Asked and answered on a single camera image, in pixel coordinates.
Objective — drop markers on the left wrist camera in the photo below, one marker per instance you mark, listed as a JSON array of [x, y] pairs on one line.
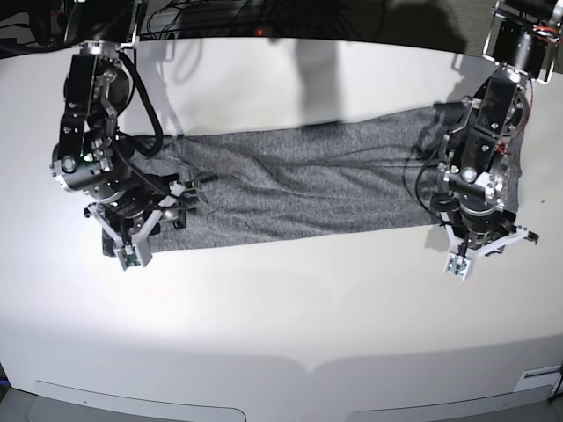
[[458, 265]]

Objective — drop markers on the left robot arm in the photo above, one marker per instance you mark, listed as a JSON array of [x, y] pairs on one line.
[[478, 160]]

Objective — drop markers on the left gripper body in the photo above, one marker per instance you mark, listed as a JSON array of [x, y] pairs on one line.
[[478, 222]]

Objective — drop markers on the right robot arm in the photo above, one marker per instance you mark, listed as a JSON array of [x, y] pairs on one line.
[[108, 118]]

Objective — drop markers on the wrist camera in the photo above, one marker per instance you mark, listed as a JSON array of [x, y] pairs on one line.
[[458, 265], [133, 255]]

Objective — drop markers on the grey long-sleeve T-shirt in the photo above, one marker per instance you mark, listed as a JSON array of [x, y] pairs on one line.
[[319, 180]]

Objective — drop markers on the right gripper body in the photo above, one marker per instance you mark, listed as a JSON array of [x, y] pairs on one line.
[[123, 213]]

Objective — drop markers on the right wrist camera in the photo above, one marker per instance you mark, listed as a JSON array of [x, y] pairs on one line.
[[133, 255]]

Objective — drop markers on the black power strip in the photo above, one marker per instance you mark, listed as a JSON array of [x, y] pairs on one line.
[[236, 31]]

